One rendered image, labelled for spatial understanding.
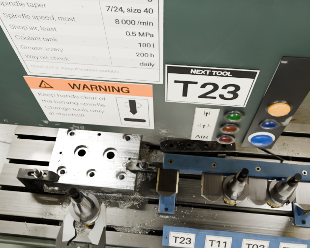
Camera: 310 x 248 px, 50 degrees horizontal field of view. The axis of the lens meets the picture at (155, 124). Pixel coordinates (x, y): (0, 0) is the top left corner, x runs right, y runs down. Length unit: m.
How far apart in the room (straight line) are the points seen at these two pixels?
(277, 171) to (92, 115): 0.54
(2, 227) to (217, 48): 1.02
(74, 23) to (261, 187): 0.64
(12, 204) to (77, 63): 0.91
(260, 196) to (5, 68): 0.63
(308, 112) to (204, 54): 1.29
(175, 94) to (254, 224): 0.82
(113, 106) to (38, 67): 0.11
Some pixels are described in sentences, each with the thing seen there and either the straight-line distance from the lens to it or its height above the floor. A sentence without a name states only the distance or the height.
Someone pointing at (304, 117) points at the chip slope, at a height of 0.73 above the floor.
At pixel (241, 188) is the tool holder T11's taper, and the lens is 0.79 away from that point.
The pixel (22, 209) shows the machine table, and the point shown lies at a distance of 1.22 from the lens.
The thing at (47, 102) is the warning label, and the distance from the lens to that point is 0.46.
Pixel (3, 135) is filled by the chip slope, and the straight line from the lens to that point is 1.66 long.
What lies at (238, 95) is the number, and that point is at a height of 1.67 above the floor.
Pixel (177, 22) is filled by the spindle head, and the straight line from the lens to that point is 0.31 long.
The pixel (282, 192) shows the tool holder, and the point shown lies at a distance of 0.82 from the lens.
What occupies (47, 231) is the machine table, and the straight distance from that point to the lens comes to 1.18.
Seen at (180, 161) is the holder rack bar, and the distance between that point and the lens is 0.84.
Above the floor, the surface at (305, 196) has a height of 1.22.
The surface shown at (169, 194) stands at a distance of 0.82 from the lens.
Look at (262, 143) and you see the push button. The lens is 0.49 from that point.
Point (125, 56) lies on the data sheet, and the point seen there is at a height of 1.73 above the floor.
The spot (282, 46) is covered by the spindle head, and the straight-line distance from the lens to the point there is 0.34.
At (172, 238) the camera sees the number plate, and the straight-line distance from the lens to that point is 1.07.
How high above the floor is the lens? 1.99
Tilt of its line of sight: 60 degrees down
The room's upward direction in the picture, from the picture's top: 2 degrees counter-clockwise
